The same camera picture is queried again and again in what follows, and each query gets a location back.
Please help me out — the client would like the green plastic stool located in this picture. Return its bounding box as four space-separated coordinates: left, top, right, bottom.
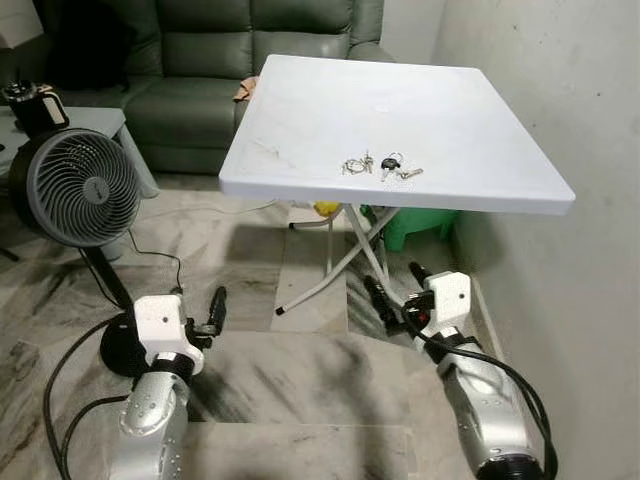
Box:
361 205 460 254

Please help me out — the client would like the black-headed key bunch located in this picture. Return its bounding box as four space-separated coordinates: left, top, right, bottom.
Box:
379 152 425 183

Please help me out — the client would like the silver key bunch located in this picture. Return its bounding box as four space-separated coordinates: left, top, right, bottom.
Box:
342 151 375 177

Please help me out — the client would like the grey standing fan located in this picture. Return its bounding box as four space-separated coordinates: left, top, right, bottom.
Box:
8 127 193 380

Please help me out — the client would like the white folding table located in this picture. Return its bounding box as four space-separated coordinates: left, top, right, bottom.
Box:
218 54 578 317

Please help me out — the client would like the grey side table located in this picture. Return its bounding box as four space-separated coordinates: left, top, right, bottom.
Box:
0 105 160 200

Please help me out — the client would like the green leather sofa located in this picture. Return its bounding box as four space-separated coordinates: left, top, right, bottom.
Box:
35 0 397 177

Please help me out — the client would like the black bag with white trim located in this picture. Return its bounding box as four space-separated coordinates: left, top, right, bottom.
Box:
1 80 70 138

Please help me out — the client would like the black cloth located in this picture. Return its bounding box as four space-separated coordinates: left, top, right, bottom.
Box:
45 0 137 93

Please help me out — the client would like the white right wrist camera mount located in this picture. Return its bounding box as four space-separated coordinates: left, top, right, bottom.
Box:
424 271 474 337

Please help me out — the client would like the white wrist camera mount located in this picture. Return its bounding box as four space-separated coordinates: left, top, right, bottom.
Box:
424 271 474 337
133 294 192 364

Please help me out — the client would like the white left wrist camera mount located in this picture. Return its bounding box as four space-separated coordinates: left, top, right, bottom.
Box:
133 294 192 364

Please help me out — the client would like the thin black fan cable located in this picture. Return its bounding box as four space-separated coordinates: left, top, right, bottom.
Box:
128 227 186 293

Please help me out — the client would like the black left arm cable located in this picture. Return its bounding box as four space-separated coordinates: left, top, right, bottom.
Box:
41 316 133 480

